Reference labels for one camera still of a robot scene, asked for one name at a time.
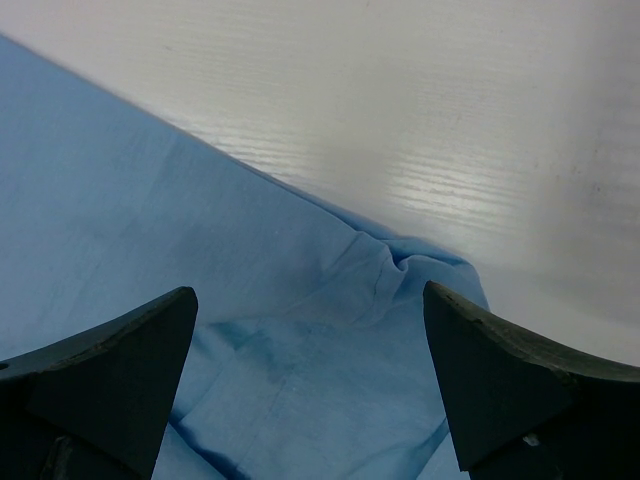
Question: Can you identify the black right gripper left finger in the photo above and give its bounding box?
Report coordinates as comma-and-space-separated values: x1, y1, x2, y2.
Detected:
1, 287, 198, 479

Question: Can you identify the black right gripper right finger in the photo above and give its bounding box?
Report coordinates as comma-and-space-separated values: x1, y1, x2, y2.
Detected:
423, 282, 639, 479

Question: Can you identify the light blue long sleeve shirt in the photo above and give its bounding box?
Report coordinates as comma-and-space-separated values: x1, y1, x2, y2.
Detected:
1, 39, 485, 479

